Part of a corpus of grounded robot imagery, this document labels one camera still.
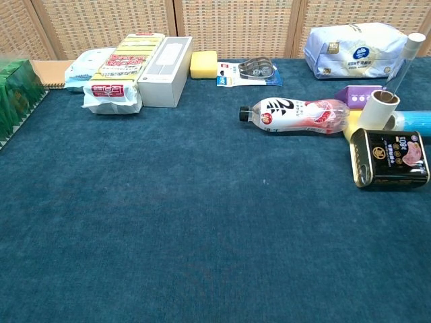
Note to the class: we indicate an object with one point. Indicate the clear tube with white cap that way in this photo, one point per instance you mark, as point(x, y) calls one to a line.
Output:
point(413, 47)

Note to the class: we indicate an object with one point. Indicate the light blue cylinder tube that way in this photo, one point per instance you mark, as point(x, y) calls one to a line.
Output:
point(414, 122)

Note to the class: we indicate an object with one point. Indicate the teal table cloth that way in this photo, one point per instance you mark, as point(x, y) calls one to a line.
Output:
point(168, 218)

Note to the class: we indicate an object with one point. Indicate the clear drink bottle pink label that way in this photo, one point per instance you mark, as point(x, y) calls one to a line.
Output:
point(296, 116)

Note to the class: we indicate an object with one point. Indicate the correction tape blister pack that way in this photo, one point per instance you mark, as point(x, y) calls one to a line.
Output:
point(249, 72)

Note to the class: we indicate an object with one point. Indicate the large yellow sponge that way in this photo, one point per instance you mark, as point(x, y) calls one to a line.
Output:
point(203, 65)

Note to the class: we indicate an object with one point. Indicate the long white grey box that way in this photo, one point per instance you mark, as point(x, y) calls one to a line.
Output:
point(161, 80)

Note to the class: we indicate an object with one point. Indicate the yellow sponge multipack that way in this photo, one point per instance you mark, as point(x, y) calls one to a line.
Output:
point(114, 84)

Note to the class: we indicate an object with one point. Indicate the wicker folding screen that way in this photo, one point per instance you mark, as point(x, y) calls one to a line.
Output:
point(235, 27)

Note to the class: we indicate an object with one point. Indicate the small yellow sponge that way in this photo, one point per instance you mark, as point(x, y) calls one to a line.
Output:
point(352, 127)

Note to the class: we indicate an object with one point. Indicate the purple cardboard box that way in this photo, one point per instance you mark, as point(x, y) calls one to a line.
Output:
point(353, 96)

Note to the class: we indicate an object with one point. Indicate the white blue wet wipes pack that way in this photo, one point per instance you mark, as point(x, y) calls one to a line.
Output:
point(81, 70)

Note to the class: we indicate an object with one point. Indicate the black gold luncheon meat can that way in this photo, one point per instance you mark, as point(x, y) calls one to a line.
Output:
point(390, 158)

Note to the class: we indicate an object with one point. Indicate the white blue tissue pack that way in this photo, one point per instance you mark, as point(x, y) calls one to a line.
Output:
point(353, 50)

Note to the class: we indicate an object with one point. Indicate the brown spiral notebook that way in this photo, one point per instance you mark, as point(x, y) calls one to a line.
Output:
point(50, 72)

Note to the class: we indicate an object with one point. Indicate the green box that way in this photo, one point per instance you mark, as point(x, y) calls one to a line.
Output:
point(17, 97)

